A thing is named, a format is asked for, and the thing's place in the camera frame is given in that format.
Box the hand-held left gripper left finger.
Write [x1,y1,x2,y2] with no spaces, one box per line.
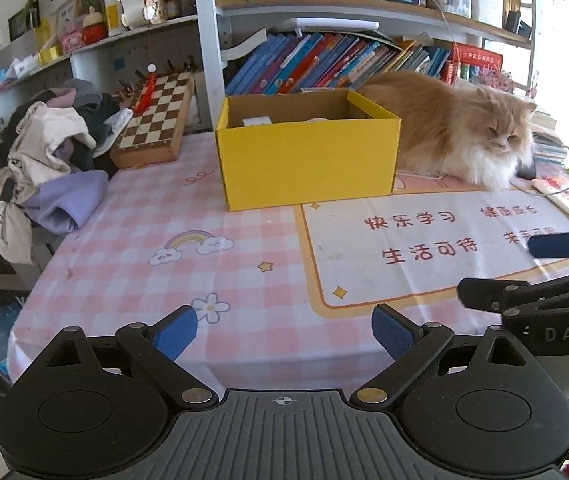
[24,305,219,407]

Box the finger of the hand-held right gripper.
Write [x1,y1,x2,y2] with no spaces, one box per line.
[457,267,569,317]
[527,224,569,261]

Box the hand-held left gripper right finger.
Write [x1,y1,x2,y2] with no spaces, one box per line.
[349,304,545,407]

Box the yellow cardboard box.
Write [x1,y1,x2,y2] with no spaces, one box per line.
[215,88,401,212]

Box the white printed desk mat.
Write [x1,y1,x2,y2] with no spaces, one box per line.
[295,187,569,321]

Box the stack of flat books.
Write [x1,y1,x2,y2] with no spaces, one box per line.
[532,110,569,166]

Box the pink checked tablecloth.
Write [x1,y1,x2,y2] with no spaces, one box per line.
[7,132,569,386]

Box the orange fluffy cat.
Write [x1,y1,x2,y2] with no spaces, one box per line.
[357,70,538,192]

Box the red boxed book set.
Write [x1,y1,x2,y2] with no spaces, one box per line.
[447,42,504,83]

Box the wooden chessboard box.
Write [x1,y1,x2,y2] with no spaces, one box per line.
[109,71,196,170]

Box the pile of clothes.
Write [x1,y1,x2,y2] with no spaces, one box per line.
[0,79,132,266]

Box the red tassel ornament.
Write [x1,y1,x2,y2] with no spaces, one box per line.
[133,63,159,113]

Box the white pen holder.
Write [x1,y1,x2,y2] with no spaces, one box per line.
[471,0,504,28]

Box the row of colourful books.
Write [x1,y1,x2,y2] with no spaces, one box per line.
[225,31,453,96]

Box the pink gift box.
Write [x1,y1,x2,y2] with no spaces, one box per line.
[59,30,85,53]

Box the red round toy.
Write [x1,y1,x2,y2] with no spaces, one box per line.
[82,7,110,43]

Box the white bottle yellow label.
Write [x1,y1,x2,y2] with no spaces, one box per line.
[103,0,124,37]

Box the white charging cable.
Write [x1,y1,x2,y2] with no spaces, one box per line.
[419,0,461,45]

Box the white wall shelf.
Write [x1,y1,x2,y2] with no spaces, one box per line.
[0,15,200,126]

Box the white bookshelf frame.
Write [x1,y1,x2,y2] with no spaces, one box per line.
[192,0,538,133]

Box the black picture frame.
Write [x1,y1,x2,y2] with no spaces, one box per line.
[8,1,41,41]

